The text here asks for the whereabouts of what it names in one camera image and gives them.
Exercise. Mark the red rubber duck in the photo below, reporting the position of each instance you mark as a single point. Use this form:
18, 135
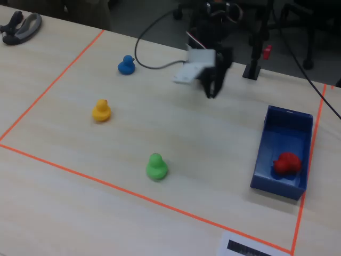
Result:
289, 162

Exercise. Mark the black chair caster wheel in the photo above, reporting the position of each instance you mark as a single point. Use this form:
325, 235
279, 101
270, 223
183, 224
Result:
178, 14

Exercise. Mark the blue rubber duck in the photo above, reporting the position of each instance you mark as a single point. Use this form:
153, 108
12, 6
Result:
125, 68

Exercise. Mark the grey and black hand tool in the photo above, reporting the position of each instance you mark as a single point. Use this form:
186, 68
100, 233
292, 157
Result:
36, 25

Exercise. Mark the red clamp knob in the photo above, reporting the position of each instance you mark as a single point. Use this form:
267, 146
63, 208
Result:
267, 52

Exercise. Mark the black office chair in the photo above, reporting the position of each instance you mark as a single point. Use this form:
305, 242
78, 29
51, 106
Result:
309, 64

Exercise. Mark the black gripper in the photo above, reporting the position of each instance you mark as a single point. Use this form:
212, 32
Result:
219, 71

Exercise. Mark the black camera stand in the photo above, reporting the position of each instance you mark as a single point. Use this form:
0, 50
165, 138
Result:
251, 70

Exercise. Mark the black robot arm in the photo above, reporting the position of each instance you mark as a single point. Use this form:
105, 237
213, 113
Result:
210, 26

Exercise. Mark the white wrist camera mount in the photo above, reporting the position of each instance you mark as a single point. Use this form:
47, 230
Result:
202, 57

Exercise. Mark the blue plastic box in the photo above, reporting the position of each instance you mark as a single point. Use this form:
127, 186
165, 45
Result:
282, 133

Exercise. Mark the orange tape strip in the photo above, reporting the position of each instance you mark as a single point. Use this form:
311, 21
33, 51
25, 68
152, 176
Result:
298, 226
133, 193
53, 83

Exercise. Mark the green rubber duck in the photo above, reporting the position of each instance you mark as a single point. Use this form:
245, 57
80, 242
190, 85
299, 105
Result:
156, 169

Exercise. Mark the yellow rubber duck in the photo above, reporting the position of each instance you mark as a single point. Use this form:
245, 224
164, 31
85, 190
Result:
101, 112

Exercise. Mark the white paper with black bar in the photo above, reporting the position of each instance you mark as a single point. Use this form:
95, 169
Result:
223, 245

